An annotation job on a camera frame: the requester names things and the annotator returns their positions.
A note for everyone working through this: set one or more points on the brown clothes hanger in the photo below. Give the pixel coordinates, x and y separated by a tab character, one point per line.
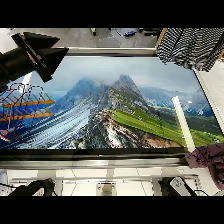
30	116

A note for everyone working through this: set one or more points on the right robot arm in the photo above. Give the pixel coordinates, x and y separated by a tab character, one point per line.
168	186

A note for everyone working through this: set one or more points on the striped garment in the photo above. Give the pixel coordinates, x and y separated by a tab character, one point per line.
193	46

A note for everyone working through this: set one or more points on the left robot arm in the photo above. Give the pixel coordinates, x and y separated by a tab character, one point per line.
33	188

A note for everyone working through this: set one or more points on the dark purple garment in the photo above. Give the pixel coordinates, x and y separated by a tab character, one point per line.
208	160

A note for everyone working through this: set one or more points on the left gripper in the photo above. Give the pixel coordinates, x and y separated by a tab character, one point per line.
16	63

